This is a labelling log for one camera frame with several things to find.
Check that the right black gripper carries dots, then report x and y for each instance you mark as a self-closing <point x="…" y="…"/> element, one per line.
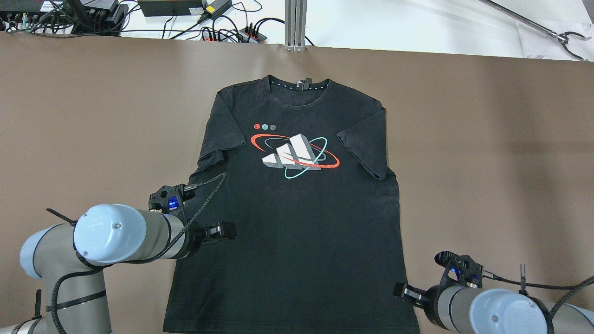
<point x="430" y="299"/>

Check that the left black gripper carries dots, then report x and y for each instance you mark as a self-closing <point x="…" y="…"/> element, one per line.
<point x="195" y="241"/>

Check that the black graphic t-shirt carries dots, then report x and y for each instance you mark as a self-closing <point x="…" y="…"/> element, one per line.
<point x="304" y="176"/>

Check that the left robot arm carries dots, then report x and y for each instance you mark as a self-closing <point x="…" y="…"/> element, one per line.
<point x="69" y="259"/>

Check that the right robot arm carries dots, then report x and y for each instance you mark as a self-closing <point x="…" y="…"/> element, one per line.
<point x="467" y="310"/>

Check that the red power strip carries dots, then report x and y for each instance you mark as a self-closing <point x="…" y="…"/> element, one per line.
<point x="223" y="35"/>

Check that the black power adapter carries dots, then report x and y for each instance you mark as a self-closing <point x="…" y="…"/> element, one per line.
<point x="214" y="10"/>

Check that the green-tipped reacher grabber tool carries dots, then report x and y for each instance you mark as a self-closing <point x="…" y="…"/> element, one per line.
<point x="562" y="38"/>

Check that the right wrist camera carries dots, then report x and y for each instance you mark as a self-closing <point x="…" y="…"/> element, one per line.
<point x="459" y="270"/>

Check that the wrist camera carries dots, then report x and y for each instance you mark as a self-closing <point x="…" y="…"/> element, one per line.
<point x="171" y="199"/>
<point x="459" y="270"/>

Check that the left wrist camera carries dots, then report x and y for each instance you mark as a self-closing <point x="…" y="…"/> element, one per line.
<point x="171" y="199"/>

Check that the aluminium frame post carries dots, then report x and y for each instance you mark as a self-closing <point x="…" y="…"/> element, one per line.
<point x="295" y="24"/>

